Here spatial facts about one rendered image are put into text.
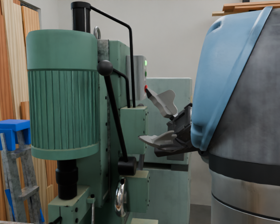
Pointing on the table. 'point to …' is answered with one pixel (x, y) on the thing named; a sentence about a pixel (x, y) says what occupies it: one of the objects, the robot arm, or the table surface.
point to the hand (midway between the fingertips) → (140, 112)
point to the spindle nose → (67, 178)
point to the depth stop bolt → (92, 206)
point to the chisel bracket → (70, 207)
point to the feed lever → (125, 160)
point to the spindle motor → (62, 94)
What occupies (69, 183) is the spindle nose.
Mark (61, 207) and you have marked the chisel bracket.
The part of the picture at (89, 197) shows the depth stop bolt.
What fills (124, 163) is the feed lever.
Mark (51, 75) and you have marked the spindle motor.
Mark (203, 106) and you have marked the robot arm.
